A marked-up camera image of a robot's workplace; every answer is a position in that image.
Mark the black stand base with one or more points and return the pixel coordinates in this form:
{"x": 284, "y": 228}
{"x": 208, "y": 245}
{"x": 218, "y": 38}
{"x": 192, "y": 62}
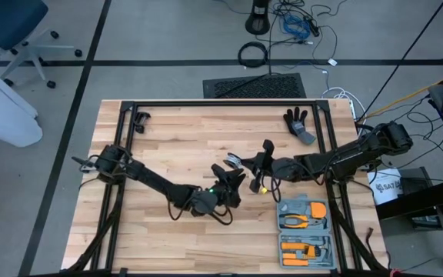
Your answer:
{"x": 258, "y": 23}

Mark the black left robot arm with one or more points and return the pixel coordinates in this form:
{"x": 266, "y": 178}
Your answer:
{"x": 156, "y": 182}

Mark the white power adapter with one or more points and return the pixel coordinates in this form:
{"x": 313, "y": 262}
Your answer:
{"x": 332, "y": 62}

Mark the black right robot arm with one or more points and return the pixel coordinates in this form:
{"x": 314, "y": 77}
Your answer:
{"x": 340, "y": 161}

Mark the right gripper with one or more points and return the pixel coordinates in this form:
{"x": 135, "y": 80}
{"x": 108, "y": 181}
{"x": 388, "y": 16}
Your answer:
{"x": 269, "y": 167}

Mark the white trash bin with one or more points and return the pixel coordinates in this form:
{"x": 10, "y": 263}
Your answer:
{"x": 2, "y": 111}

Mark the black power strip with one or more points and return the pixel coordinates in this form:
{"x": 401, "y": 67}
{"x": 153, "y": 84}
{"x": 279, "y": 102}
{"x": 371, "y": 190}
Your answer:
{"x": 313, "y": 27}

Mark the orange tape measure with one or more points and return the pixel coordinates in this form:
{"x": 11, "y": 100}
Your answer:
{"x": 318, "y": 210}

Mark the blue office chair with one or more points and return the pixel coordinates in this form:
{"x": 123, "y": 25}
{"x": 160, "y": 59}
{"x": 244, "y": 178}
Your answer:
{"x": 6, "y": 21}

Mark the black clamp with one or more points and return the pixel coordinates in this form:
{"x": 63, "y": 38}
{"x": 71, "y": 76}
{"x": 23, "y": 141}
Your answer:
{"x": 141, "y": 119}

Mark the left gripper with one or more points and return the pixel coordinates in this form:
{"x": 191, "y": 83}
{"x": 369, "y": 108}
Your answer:
{"x": 229, "y": 196}

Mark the grey tool case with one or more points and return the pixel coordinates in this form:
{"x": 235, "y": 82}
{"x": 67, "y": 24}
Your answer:
{"x": 302, "y": 234}

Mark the thin black pole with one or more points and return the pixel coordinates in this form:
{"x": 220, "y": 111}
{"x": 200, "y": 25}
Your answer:
{"x": 401, "y": 62}

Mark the black side table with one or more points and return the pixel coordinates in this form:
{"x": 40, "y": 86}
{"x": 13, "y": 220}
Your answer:
{"x": 417, "y": 200}

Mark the black floor mat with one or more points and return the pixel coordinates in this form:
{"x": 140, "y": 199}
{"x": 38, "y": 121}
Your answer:
{"x": 256, "y": 86}

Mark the black grey work glove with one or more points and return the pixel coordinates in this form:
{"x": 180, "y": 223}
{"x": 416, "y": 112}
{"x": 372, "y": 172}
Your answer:
{"x": 298, "y": 125}

